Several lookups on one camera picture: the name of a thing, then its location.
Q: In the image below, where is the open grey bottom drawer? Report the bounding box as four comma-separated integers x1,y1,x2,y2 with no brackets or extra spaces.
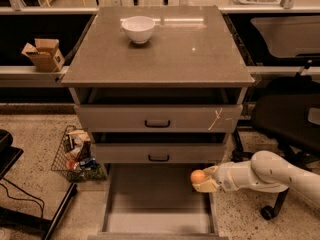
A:
88,163,229,240

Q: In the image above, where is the orange fruit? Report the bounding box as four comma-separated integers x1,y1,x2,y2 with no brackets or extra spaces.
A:
190,170,206,184

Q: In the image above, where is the black cable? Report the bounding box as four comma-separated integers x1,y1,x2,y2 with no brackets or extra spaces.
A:
0,177,46,219

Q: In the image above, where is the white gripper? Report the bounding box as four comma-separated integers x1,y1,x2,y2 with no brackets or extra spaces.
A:
192,162,238,193

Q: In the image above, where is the white bowl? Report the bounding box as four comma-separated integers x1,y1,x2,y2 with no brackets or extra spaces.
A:
121,16,155,44

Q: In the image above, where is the black stand base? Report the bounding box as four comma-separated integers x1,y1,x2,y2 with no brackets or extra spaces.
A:
0,129,77,240

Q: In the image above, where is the grey drawer cabinet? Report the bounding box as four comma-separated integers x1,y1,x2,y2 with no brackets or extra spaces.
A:
61,5,256,172

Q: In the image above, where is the black office chair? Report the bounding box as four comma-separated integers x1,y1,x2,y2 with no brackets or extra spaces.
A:
230,60,320,221

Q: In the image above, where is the open cardboard box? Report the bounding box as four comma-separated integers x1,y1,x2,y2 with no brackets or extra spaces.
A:
22,38,65,72

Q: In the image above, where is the grey top drawer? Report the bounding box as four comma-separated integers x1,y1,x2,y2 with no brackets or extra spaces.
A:
75,105,242,133

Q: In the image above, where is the wire basket with items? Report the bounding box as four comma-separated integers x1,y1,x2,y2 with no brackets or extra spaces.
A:
51,125,105,182

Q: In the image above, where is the grey middle drawer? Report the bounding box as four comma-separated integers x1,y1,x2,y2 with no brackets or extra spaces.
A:
91,143,226,163

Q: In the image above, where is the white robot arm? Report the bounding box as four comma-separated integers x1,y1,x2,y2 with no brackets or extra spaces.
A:
190,151,320,205

